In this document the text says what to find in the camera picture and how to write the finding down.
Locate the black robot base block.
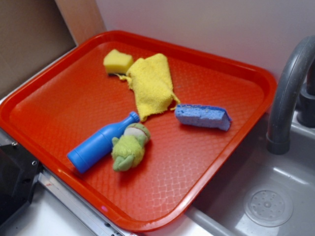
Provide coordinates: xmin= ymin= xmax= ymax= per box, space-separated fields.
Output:
xmin=0 ymin=142 xmax=41 ymax=228

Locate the blue sponge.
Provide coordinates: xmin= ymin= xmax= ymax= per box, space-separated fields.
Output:
xmin=175 ymin=104 xmax=232 ymax=131

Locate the yellow sponge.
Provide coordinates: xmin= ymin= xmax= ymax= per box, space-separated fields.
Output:
xmin=103 ymin=49 xmax=134 ymax=74

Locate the red plastic tray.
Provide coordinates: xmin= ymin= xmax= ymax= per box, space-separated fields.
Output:
xmin=0 ymin=31 xmax=277 ymax=233

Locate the yellow towel cloth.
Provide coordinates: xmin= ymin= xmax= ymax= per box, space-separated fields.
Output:
xmin=119 ymin=53 xmax=181 ymax=122

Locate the green plush toy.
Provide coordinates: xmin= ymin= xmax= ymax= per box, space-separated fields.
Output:
xmin=111 ymin=123 xmax=151 ymax=172

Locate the blue plastic bottle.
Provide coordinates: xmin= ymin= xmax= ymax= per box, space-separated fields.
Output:
xmin=67 ymin=112 xmax=140 ymax=174

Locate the grey faucet spout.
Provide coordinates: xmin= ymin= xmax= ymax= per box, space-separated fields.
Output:
xmin=266 ymin=35 xmax=315 ymax=155

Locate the grey toy sink basin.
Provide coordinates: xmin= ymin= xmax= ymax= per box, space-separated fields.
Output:
xmin=187 ymin=117 xmax=315 ymax=236

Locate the brown cardboard panel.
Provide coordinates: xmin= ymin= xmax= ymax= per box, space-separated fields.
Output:
xmin=0 ymin=0 xmax=106 ymax=98

